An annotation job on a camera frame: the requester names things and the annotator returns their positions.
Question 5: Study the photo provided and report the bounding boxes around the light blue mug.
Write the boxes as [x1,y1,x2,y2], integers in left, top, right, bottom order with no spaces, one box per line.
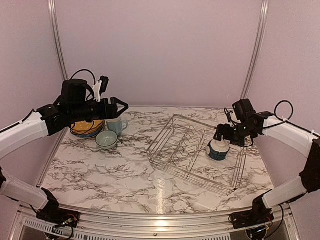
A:
[106,116,129,136]

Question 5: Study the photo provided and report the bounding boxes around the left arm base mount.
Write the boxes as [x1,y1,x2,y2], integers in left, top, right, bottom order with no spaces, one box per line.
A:
[36,208,80,228]

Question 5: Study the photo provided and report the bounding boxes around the yellow polka dot plate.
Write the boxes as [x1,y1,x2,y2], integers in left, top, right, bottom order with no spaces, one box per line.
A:
[71,124,104,135]
[71,120,104,131]

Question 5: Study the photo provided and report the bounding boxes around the dark teal mug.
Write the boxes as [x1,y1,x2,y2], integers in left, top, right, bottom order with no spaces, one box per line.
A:
[206,139,230,161]

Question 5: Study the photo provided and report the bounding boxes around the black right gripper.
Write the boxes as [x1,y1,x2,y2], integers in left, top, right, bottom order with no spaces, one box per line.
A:
[214,121,255,146]

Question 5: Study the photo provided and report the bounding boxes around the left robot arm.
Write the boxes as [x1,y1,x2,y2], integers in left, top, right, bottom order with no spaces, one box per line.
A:
[0,76,129,223]

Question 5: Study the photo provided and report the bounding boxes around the metal wire dish rack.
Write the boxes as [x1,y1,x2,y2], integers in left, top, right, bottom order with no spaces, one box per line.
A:
[147,114,247,196]

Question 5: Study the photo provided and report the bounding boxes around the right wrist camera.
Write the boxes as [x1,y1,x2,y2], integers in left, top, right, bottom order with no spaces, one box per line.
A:
[223,107,238,126]

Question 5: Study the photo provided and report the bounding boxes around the pale green bowl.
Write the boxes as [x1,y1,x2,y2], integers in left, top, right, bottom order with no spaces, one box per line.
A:
[95,130,118,150]

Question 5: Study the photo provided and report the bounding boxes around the aluminium frame post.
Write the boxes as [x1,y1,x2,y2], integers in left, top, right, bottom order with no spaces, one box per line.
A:
[240,0,270,99]
[48,0,69,81]

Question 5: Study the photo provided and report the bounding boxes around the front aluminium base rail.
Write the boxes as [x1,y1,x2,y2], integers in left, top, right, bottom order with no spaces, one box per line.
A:
[14,199,301,240]

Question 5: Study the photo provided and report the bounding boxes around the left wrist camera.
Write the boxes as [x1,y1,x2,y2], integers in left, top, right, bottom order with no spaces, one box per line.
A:
[92,76,109,103]

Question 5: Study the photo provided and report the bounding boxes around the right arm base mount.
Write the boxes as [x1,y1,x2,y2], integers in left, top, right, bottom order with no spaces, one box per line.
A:
[228,210,275,229]

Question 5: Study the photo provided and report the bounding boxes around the left aluminium frame post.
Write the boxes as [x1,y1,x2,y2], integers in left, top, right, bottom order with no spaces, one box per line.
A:
[48,0,69,81]

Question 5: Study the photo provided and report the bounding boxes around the blue polka dot plate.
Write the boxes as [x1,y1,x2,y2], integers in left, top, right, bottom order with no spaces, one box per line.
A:
[71,128,103,139]

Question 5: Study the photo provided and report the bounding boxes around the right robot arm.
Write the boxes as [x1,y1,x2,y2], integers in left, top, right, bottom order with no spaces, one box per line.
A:
[211,98,320,224]

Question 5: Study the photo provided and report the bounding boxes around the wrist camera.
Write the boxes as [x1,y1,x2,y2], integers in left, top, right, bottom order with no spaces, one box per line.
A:
[92,76,109,103]
[223,107,238,126]

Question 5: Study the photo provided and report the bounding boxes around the right aluminium frame post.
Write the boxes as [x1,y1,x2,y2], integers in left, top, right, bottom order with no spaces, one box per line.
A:
[240,0,270,99]

